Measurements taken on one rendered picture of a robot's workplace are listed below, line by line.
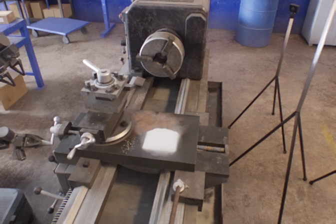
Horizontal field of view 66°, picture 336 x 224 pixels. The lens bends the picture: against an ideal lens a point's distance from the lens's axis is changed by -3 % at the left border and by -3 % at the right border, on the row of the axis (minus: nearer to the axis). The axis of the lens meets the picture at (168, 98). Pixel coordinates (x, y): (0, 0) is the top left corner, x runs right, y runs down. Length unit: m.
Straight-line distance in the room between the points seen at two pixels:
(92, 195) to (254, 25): 3.72
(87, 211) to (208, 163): 0.54
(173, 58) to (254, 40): 3.08
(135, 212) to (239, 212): 1.07
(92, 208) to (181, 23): 1.11
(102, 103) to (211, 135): 0.55
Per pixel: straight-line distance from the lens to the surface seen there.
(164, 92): 1.90
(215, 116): 2.21
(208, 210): 1.63
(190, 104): 1.58
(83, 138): 1.14
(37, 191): 1.49
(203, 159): 1.22
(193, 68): 1.76
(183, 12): 1.63
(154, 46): 1.50
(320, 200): 2.42
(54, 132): 1.44
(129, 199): 1.28
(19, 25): 3.26
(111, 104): 1.22
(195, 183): 1.13
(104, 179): 1.22
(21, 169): 2.62
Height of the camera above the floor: 1.78
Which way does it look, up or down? 35 degrees down
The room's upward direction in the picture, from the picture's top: straight up
